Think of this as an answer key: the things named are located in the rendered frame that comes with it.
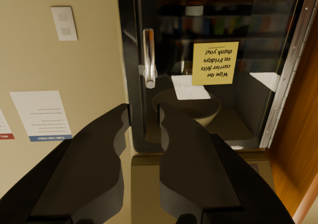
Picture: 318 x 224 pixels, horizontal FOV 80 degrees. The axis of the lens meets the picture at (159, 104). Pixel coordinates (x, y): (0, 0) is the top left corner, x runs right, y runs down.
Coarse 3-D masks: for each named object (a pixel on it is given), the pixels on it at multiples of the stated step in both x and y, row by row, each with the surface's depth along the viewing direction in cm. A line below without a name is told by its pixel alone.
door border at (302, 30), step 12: (312, 0) 30; (300, 12) 30; (300, 24) 31; (300, 36) 32; (288, 60) 34; (288, 72) 35; (288, 84) 36; (276, 96) 38; (276, 108) 39; (264, 132) 42; (264, 144) 44
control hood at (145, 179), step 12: (240, 156) 45; (252, 156) 45; (264, 156) 45; (132, 168) 43; (144, 168) 43; (156, 168) 43; (264, 168) 43; (132, 180) 42; (144, 180) 42; (156, 180) 42; (132, 192) 42; (144, 192) 42; (156, 192) 42; (132, 204) 41; (144, 204) 41; (156, 204) 41; (132, 216) 40; (144, 216) 40; (156, 216) 40; (168, 216) 40
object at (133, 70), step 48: (144, 0) 29; (192, 0) 29; (240, 0) 29; (288, 0) 30; (192, 48) 32; (240, 48) 33; (288, 48) 33; (144, 96) 36; (192, 96) 37; (240, 96) 37; (144, 144) 42; (240, 144) 43
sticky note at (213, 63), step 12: (204, 48) 32; (216, 48) 33; (228, 48) 33; (204, 60) 33; (216, 60) 34; (228, 60) 34; (204, 72) 35; (216, 72) 35; (228, 72) 35; (192, 84) 36; (204, 84) 36
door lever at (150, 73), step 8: (144, 32) 26; (152, 32) 26; (144, 40) 27; (152, 40) 27; (144, 48) 27; (152, 48) 27; (144, 56) 28; (152, 56) 28; (144, 64) 29; (152, 64) 28; (144, 72) 34; (152, 72) 29; (152, 80) 30
